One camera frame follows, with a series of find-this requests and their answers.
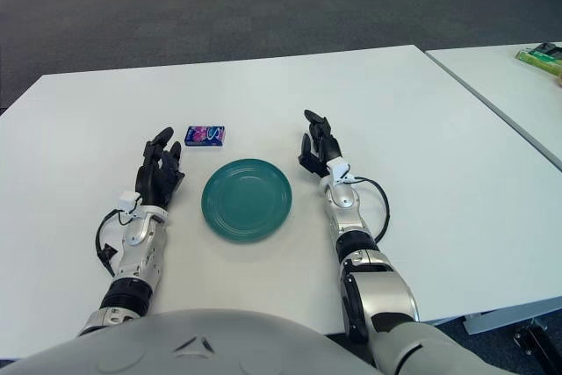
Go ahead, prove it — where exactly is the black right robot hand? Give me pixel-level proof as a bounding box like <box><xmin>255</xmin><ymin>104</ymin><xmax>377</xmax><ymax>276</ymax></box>
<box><xmin>297</xmin><ymin>109</ymin><xmax>344</xmax><ymax>177</ymax></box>

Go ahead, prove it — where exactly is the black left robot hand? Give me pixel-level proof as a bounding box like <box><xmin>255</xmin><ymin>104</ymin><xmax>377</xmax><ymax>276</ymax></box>
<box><xmin>133</xmin><ymin>126</ymin><xmax>186</xmax><ymax>213</ymax></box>

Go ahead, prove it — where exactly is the purple gum pack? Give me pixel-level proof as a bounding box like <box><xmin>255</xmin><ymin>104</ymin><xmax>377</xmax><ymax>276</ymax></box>
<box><xmin>184</xmin><ymin>125</ymin><xmax>228</xmax><ymax>148</ymax></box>

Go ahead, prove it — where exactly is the teal ceramic plate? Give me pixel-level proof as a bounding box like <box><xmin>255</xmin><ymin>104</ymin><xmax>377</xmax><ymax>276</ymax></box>
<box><xmin>200</xmin><ymin>158</ymin><xmax>294</xmax><ymax>244</ymax></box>

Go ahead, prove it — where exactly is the grey robot torso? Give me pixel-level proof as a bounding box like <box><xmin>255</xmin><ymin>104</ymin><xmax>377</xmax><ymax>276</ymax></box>
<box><xmin>0</xmin><ymin>307</ymin><xmax>384</xmax><ymax>375</ymax></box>

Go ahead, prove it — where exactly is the green cardboard box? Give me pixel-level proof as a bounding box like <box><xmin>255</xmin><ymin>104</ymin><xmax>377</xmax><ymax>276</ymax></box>
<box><xmin>515</xmin><ymin>41</ymin><xmax>562</xmax><ymax>78</ymax></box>

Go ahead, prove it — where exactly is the black metal stand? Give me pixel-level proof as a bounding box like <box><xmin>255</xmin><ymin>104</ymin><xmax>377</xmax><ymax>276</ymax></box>
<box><xmin>513</xmin><ymin>316</ymin><xmax>562</xmax><ymax>370</ymax></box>

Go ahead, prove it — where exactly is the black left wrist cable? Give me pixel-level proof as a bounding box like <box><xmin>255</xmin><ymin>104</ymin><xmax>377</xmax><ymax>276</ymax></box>
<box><xmin>96</xmin><ymin>206</ymin><xmax>133</xmax><ymax>271</ymax></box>

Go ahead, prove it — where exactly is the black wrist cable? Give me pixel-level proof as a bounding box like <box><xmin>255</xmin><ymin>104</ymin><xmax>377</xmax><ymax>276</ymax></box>
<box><xmin>96</xmin><ymin>206</ymin><xmax>133</xmax><ymax>271</ymax></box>
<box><xmin>349</xmin><ymin>176</ymin><xmax>391</xmax><ymax>245</ymax></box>

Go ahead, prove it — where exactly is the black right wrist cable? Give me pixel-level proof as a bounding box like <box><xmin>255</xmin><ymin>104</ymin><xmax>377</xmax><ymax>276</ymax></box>
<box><xmin>349</xmin><ymin>176</ymin><xmax>391</xmax><ymax>245</ymax></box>

